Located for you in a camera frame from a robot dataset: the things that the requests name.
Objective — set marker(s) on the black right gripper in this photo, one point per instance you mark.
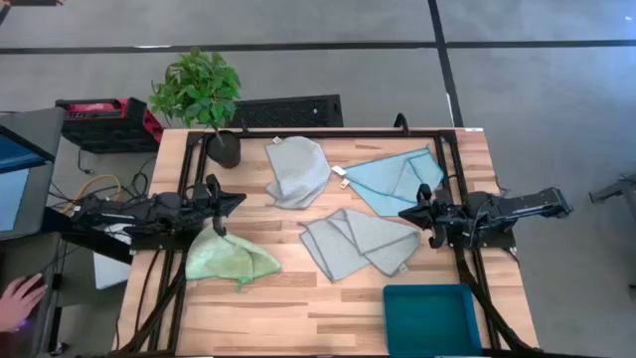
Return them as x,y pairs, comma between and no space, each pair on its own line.
444,216

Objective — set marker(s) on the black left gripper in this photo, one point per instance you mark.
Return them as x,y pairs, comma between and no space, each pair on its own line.
206,204

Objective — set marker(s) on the blue microfiber towel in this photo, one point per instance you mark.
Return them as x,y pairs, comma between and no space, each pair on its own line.
382,184

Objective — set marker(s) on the green microfiber towel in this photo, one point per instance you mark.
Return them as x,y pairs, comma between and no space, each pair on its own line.
223,258

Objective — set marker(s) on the grey microfiber towel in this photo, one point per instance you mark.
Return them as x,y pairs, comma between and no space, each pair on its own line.
298,171
348,243

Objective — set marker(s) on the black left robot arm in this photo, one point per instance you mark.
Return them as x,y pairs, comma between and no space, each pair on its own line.
149,211

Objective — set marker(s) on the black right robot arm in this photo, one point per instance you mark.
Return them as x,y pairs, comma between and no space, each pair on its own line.
526,204

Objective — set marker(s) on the teal plastic bin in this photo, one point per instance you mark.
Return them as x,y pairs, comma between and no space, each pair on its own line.
429,320

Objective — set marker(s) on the green potted plant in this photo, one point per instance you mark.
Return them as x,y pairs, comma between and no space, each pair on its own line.
199,89

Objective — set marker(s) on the white box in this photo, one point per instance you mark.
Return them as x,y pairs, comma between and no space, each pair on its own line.
111,271

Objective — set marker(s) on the red and black toolbox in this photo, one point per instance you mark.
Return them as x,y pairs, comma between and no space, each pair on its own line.
109,129

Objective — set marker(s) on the grey metal stand leg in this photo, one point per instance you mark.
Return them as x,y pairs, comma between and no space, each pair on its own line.
616,191

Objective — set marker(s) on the desk computer monitor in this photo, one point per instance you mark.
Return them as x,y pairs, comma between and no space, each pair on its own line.
20,194

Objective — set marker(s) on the dark side desk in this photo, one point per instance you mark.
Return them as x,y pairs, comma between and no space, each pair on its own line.
47,343

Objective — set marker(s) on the person's hand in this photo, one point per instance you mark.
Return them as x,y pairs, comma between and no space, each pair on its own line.
20,301

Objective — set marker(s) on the black aluminium table frame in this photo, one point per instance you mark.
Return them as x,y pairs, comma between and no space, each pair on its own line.
323,133

